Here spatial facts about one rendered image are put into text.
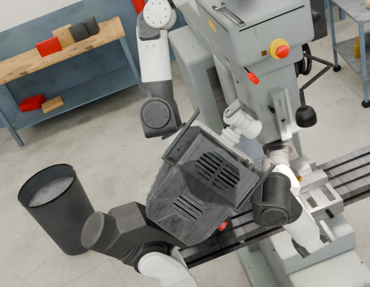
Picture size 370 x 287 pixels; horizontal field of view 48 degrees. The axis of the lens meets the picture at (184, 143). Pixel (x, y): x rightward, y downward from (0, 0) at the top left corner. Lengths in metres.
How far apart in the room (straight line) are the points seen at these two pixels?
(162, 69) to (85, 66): 4.76
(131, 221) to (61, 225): 2.13
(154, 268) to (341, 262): 0.95
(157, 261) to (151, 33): 0.67
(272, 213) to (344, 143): 2.51
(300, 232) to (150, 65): 0.70
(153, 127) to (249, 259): 1.69
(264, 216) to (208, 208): 0.20
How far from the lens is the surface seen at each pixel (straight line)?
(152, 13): 1.20
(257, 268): 2.68
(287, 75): 1.56
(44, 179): 3.62
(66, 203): 3.25
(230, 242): 1.90
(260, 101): 1.56
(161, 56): 1.22
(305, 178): 1.91
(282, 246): 1.92
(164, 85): 1.22
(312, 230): 1.42
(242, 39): 1.29
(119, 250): 1.27
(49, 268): 3.68
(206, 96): 2.01
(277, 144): 1.74
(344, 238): 1.95
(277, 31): 1.33
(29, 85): 6.09
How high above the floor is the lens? 2.33
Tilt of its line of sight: 34 degrees down
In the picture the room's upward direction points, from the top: 21 degrees counter-clockwise
